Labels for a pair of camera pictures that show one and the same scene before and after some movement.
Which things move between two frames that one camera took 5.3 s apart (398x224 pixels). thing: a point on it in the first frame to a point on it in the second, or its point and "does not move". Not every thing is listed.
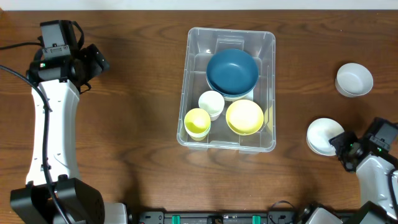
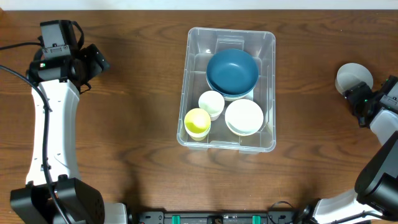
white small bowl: x=319 y=132 to x=244 y=117
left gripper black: x=94 y=59 does not move
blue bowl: x=233 y=84 does not move
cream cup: x=212 y=102 does not move
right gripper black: x=339 y=144 to x=354 y=90
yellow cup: x=197 y=121 does not move
